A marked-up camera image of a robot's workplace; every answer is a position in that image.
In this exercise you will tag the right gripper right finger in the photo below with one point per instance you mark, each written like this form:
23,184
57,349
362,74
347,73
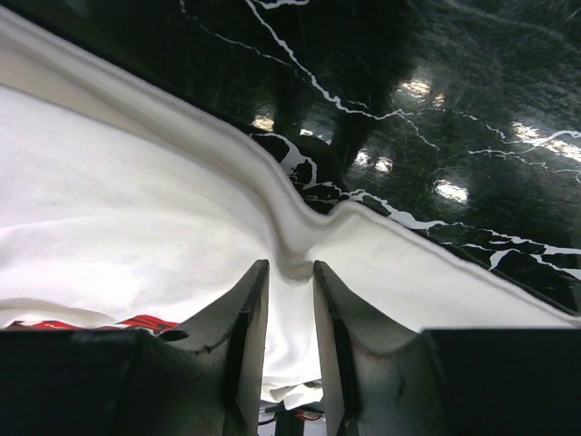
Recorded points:
380,378

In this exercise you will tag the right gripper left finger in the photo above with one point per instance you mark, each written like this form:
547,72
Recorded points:
202,377

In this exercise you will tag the white printed t-shirt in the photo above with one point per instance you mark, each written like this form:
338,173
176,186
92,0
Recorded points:
122,204

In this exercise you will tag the black marble table mat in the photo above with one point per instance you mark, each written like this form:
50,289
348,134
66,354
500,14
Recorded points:
458,119

